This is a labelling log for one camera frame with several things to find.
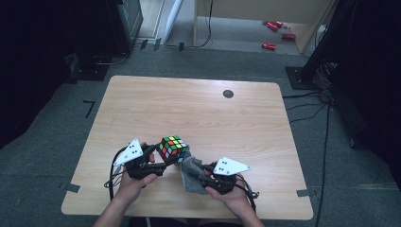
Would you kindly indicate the person's right hand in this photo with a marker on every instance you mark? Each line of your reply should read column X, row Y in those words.
column 236, row 198

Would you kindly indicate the multicoloured puzzle cube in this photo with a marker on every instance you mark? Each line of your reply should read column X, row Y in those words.
column 171, row 148

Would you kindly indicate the round dark table grommet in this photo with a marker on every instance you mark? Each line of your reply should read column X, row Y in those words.
column 228, row 93

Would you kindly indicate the white board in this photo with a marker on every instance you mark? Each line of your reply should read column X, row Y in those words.
column 173, row 19

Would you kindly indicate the grey fuzzy cloth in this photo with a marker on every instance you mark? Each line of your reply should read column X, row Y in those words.
column 189, row 184

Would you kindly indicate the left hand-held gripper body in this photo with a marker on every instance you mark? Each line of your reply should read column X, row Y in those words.
column 130, row 153

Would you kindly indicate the grey tape strip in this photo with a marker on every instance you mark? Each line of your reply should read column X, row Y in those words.
column 303, row 193
column 71, row 188

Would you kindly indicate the dark tape piece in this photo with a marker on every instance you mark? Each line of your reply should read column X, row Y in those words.
column 157, row 44
column 181, row 46
column 143, row 44

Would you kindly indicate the wooden partition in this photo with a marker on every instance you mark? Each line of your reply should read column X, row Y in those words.
column 252, row 8

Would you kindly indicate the black curtain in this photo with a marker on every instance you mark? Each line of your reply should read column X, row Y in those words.
column 372, row 78
column 31, row 63

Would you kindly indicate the black stand base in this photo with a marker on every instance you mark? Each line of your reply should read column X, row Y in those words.
column 90, row 71
column 298, row 78

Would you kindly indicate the red can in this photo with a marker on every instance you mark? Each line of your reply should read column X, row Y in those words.
column 279, row 24
column 272, row 26
column 288, row 36
column 269, row 46

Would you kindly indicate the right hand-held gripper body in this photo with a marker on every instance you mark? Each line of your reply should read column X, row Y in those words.
column 230, row 165

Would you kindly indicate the person's left hand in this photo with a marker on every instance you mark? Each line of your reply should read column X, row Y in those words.
column 134, row 189

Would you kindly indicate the black cabinet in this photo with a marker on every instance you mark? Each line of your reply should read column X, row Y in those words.
column 126, row 22

